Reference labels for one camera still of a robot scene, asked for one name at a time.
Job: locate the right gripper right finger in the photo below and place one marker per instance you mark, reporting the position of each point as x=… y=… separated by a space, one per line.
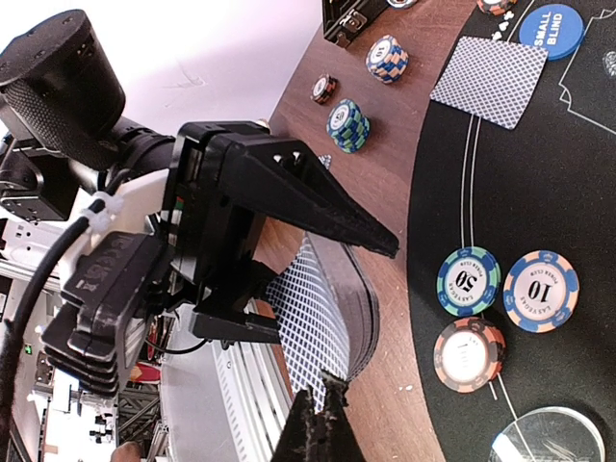
x=335 y=438

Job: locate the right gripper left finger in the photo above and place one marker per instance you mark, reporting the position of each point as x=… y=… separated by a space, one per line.
x=296 y=438

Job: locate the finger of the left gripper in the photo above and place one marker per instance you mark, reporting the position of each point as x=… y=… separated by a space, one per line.
x=284 y=179
x=221 y=315

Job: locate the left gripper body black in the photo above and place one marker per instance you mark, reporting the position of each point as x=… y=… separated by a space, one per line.
x=210 y=235

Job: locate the playing card deck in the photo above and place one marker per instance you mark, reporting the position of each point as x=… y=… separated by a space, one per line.
x=327 y=313

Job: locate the orange chip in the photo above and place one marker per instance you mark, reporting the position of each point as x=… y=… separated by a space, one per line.
x=468 y=354

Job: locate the green fifty chip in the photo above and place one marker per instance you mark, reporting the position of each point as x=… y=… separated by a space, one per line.
x=468 y=281

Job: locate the clear dealer button disc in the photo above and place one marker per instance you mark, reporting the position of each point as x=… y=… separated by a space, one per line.
x=549 y=434

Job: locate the card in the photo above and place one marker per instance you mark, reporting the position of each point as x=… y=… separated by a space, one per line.
x=491 y=79

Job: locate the white blue chip stack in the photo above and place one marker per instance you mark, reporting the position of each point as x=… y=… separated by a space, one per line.
x=540 y=291

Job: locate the blue small blind button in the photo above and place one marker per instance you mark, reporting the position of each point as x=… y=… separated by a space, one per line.
x=558 y=28

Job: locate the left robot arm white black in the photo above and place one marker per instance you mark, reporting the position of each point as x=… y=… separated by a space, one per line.
x=223 y=180

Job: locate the green chip stack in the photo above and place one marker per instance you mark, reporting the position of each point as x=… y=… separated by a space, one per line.
x=348 y=127

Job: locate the red brown chip stack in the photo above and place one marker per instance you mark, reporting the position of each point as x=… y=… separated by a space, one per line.
x=323 y=88

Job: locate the black poker chip case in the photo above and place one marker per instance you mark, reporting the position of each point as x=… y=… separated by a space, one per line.
x=344 y=20

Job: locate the round black poker mat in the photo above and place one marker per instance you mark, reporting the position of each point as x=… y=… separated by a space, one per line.
x=548 y=184

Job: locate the aluminium front rail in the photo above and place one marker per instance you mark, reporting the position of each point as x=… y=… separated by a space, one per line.
x=224 y=405

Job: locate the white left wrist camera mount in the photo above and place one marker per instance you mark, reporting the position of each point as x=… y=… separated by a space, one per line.
x=140 y=197

